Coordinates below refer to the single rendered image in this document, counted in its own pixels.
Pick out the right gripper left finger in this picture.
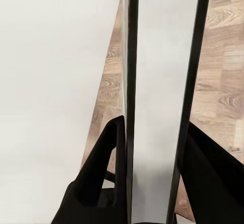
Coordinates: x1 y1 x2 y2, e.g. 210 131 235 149
51 115 128 224

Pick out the hardback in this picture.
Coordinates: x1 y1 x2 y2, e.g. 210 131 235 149
121 0 209 224

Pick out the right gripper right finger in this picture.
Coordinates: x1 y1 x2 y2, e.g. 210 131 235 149
181 121 244 224

